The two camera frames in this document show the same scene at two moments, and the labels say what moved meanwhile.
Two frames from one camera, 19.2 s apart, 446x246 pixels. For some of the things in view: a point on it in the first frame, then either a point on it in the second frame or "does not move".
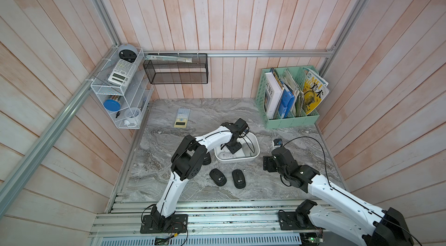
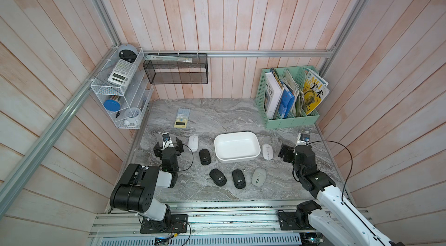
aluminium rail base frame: (211, 223) does not move
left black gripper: (234, 148) → (178, 148)
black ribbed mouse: (207, 159) does not move
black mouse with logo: (238, 178) does not move
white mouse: (223, 155) → (268, 152)
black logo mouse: (219, 177) does not move
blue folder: (286, 102) does not move
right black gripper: (268, 160) → (290, 151)
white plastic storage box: (250, 149) does not move
